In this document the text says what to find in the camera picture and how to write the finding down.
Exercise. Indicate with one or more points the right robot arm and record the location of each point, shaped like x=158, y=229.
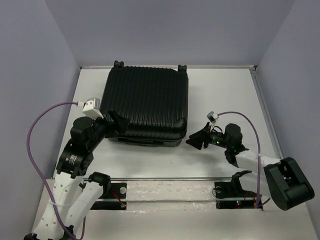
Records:
x=281, y=180

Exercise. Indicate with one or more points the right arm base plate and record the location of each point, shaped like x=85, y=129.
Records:
x=237, y=197

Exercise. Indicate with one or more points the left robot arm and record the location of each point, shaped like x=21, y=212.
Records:
x=69, y=198

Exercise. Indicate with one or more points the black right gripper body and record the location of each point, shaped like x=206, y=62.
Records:
x=208, y=136

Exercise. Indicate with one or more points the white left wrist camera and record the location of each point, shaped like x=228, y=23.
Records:
x=91, y=108

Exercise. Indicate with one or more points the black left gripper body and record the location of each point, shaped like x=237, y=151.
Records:
x=108, y=129

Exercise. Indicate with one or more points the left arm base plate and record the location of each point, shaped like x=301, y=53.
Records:
x=114, y=199

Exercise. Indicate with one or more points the black hard-shell suitcase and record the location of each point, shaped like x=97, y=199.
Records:
x=154, y=99

